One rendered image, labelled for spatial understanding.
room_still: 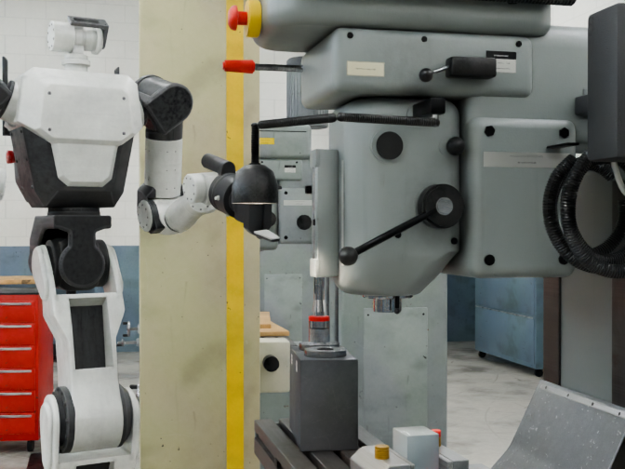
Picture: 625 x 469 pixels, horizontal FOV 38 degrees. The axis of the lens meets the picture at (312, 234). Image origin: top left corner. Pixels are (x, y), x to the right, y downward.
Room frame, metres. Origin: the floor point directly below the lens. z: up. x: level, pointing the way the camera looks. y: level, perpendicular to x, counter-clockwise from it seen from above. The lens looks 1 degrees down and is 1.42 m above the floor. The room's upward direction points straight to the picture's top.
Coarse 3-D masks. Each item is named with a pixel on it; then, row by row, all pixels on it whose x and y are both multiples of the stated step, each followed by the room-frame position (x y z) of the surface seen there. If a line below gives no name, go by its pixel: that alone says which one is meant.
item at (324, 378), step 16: (304, 352) 1.90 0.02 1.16; (320, 352) 1.86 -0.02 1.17; (336, 352) 1.86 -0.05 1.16; (304, 368) 1.84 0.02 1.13; (320, 368) 1.84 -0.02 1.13; (336, 368) 1.85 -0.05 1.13; (352, 368) 1.85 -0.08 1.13; (304, 384) 1.84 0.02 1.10; (320, 384) 1.84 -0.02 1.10; (336, 384) 1.85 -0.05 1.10; (352, 384) 1.85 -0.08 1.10; (304, 400) 1.84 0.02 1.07; (320, 400) 1.84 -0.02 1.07; (336, 400) 1.85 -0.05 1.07; (352, 400) 1.85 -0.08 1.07; (304, 416) 1.84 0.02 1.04; (320, 416) 1.84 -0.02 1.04; (336, 416) 1.85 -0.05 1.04; (352, 416) 1.85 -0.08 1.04; (304, 432) 1.84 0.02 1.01; (320, 432) 1.84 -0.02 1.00; (336, 432) 1.85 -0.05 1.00; (352, 432) 1.85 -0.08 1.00; (304, 448) 1.84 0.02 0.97; (320, 448) 1.84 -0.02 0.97; (336, 448) 1.85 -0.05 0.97; (352, 448) 1.85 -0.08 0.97
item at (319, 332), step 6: (312, 324) 1.98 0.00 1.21; (318, 324) 1.98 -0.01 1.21; (324, 324) 1.98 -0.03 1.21; (312, 330) 1.98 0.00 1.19; (318, 330) 1.98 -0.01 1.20; (324, 330) 1.98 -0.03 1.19; (312, 336) 1.98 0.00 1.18; (318, 336) 1.98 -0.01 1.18; (324, 336) 1.98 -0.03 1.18; (312, 342) 1.98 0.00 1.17; (318, 342) 1.98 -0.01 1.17; (324, 342) 1.98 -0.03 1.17
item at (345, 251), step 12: (432, 192) 1.41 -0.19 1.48; (444, 192) 1.42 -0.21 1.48; (456, 192) 1.42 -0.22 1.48; (420, 204) 1.42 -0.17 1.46; (432, 204) 1.41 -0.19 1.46; (444, 204) 1.41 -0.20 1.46; (456, 204) 1.42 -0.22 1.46; (420, 216) 1.41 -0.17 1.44; (432, 216) 1.41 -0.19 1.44; (444, 216) 1.41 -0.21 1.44; (456, 216) 1.42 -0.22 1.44; (396, 228) 1.40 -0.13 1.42; (408, 228) 1.40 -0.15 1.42; (444, 228) 1.42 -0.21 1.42; (372, 240) 1.39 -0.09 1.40; (384, 240) 1.39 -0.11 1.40; (348, 252) 1.37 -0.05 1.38; (360, 252) 1.38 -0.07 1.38; (348, 264) 1.38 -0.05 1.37
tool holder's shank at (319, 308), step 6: (318, 282) 1.99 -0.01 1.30; (324, 282) 2.00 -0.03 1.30; (318, 288) 1.99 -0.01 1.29; (324, 288) 2.00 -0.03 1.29; (318, 294) 1.99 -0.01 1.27; (324, 294) 2.00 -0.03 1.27; (318, 300) 1.99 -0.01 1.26; (324, 300) 2.00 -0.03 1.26; (312, 306) 2.00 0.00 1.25; (318, 306) 1.99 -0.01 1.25; (324, 306) 1.99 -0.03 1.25; (318, 312) 1.99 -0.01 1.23; (324, 312) 2.00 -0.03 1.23
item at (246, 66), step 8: (224, 64) 1.56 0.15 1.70; (232, 64) 1.56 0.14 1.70; (240, 64) 1.56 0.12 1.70; (248, 64) 1.56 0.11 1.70; (256, 64) 1.57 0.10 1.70; (264, 64) 1.58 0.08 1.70; (272, 64) 1.58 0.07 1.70; (280, 64) 1.59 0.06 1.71; (240, 72) 1.57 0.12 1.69; (248, 72) 1.57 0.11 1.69
